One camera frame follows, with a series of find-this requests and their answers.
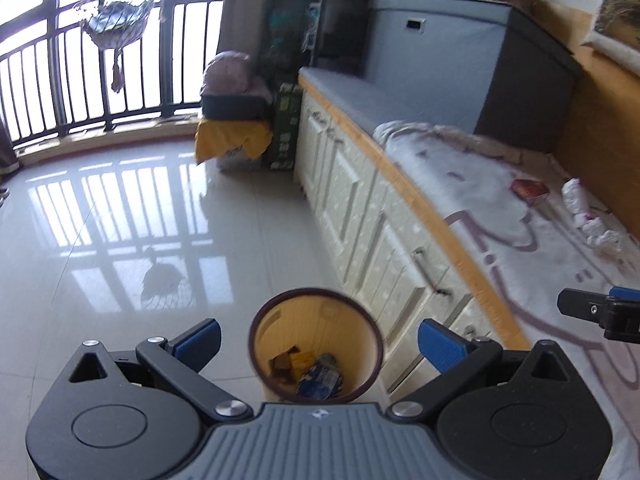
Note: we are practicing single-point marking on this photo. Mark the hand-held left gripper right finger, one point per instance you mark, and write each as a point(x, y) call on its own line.
point(442, 347)

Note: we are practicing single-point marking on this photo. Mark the white printed blanket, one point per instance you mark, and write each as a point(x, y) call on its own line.
point(475, 195)

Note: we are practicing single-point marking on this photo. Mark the fringed picture wall hanging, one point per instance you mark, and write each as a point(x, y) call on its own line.
point(617, 20)

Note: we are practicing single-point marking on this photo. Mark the torn cardboard piece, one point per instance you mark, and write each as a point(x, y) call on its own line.
point(282, 362)

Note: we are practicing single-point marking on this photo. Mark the grey storage box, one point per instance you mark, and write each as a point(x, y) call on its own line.
point(450, 60)

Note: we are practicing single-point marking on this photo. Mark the black balcony railing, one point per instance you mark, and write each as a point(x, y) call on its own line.
point(75, 105)

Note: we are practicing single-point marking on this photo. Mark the dark brown curtain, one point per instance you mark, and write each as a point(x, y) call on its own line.
point(7, 150)

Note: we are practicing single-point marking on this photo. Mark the yellow wastebasket with brown rim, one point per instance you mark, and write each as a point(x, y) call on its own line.
point(360, 355)

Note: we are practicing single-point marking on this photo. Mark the black drawer tower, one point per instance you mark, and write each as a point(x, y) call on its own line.
point(350, 20)

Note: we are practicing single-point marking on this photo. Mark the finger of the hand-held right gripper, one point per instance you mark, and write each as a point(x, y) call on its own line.
point(580, 305)
point(626, 294)

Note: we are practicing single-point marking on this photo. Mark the white box under yellow cloth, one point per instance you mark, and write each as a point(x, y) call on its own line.
point(240, 160)

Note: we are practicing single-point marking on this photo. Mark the small yellow box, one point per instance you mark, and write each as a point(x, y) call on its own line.
point(302, 362)

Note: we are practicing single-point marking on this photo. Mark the green carton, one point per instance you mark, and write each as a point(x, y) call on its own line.
point(285, 130)

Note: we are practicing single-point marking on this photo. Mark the hanging net basket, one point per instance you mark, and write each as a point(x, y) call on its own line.
point(117, 20)

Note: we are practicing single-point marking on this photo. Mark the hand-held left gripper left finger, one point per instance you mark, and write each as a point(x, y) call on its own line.
point(197, 342)

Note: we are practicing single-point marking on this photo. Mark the red box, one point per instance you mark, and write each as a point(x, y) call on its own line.
point(529, 191)

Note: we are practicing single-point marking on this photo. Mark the pink cloth bundle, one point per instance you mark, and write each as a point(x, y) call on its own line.
point(227, 72)

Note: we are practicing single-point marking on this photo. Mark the blue purple snack packet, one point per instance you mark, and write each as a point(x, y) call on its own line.
point(320, 380)

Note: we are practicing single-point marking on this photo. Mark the beige curtain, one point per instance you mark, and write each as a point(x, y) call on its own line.
point(245, 10)

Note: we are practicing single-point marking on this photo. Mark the yellow cloth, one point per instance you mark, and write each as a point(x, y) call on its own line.
point(225, 135)

